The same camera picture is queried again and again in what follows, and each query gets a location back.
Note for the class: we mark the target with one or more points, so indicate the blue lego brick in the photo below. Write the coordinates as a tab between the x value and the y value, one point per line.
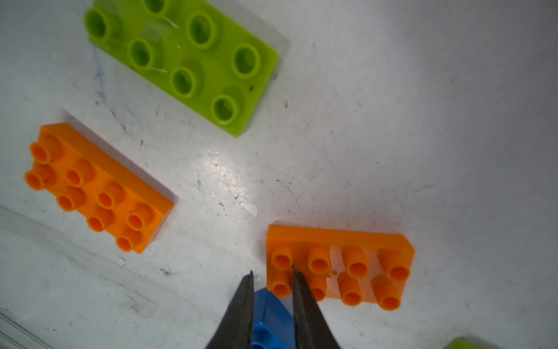
273	325

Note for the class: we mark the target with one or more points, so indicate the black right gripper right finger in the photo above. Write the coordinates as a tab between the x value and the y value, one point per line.
310	327

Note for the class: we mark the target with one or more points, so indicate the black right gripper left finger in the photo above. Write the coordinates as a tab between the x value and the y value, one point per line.
235	329

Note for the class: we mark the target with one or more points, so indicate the green lego plate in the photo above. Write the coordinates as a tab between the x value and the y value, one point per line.
467	343
190	50

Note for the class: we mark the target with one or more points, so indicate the orange lego plate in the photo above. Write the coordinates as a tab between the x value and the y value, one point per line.
85	179
353	267

